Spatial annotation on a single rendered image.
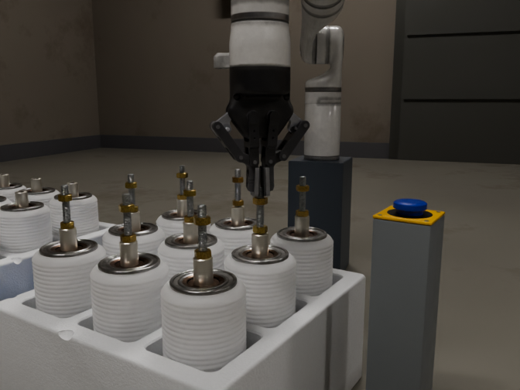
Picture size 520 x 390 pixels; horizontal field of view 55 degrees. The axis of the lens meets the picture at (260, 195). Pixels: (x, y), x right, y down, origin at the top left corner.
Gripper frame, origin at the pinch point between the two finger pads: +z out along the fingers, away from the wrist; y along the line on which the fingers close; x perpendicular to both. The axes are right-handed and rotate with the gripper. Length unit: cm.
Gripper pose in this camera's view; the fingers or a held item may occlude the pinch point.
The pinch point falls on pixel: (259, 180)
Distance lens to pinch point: 63.8
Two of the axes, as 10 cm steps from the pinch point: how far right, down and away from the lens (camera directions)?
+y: 9.6, -0.5, 2.7
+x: -2.8, -1.9, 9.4
